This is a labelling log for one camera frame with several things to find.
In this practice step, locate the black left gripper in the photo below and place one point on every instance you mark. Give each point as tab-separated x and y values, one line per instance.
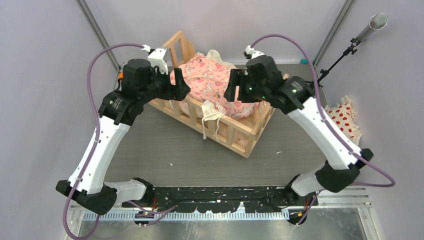
177	91

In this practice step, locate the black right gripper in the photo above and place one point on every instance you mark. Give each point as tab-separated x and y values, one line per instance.
238	76

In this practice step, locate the pink unicorn print cushion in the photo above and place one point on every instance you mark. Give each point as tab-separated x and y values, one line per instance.
208	76

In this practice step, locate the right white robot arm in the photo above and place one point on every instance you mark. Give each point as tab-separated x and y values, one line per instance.
296	99

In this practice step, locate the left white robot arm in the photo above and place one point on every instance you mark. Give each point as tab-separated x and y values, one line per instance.
141	82

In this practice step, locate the white strawberry print pillow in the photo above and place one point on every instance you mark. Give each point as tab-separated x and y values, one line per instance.
343	115

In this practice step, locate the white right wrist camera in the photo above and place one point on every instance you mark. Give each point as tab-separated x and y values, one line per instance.
250	53

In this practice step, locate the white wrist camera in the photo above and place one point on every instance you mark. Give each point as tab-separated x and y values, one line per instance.
158	57
250	53

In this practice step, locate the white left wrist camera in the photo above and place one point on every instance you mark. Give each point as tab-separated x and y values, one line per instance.
158	57

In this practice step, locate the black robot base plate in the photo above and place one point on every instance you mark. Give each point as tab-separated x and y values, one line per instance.
254	199

